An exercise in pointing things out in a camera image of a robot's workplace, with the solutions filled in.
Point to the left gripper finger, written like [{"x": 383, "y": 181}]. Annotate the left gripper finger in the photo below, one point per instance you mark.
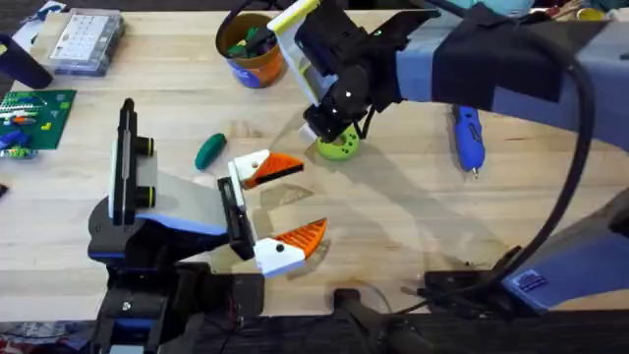
[
  {"x": 255, "y": 164},
  {"x": 280, "y": 255}
]

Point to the orange tub with toys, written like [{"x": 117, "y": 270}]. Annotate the orange tub with toys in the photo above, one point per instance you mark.
[{"x": 260, "y": 71}]

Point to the green board with toy blocks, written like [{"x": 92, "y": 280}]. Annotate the green board with toy blocks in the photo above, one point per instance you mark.
[{"x": 49, "y": 123}]

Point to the left gripper body grey and black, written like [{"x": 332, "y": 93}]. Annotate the left gripper body grey and black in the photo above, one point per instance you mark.
[{"x": 191, "y": 206}]

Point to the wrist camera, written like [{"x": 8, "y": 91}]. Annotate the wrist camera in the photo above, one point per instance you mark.
[
  {"x": 145, "y": 196},
  {"x": 326, "y": 39}
]

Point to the yellow round object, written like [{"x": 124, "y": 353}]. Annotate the yellow round object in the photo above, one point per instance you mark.
[{"x": 591, "y": 14}]

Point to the black rail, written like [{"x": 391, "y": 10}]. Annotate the black rail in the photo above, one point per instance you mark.
[{"x": 491, "y": 336}]

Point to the green toy vegetable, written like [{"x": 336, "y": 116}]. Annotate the green toy vegetable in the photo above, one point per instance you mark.
[{"x": 210, "y": 151}]

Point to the clear plastic parts box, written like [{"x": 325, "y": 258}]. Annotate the clear plastic parts box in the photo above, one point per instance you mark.
[{"x": 86, "y": 41}]

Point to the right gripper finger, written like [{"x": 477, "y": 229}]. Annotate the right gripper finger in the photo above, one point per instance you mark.
[{"x": 309, "y": 135}]

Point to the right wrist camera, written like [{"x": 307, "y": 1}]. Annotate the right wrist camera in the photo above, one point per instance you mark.
[{"x": 326, "y": 39}]

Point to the left wrist upright black plate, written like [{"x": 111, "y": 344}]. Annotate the left wrist upright black plate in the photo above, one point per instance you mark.
[{"x": 123, "y": 206}]

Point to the teal object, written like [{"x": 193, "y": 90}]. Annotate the teal object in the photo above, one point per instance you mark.
[{"x": 496, "y": 6}]

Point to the blue electric screwdriver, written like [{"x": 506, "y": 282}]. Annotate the blue electric screwdriver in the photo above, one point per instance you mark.
[{"x": 468, "y": 142}]

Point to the dark blue cylinder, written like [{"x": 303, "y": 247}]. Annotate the dark blue cylinder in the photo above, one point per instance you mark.
[{"x": 22, "y": 66}]

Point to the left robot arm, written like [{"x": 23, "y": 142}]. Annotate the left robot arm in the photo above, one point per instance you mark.
[{"x": 147, "y": 300}]

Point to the white and blue card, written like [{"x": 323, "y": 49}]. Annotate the white and blue card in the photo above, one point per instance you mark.
[{"x": 29, "y": 29}]

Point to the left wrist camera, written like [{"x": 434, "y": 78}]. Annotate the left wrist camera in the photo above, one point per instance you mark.
[{"x": 145, "y": 196}]

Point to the green disc with holes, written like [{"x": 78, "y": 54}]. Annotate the green disc with holes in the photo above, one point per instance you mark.
[{"x": 339, "y": 151}]

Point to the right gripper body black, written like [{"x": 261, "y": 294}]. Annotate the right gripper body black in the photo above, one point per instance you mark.
[{"x": 349, "y": 93}]

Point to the right wrist upright pale plate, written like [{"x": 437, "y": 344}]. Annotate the right wrist upright pale plate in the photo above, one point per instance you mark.
[{"x": 309, "y": 78}]

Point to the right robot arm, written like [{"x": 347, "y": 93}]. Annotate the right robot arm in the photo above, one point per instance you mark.
[{"x": 609, "y": 74}]

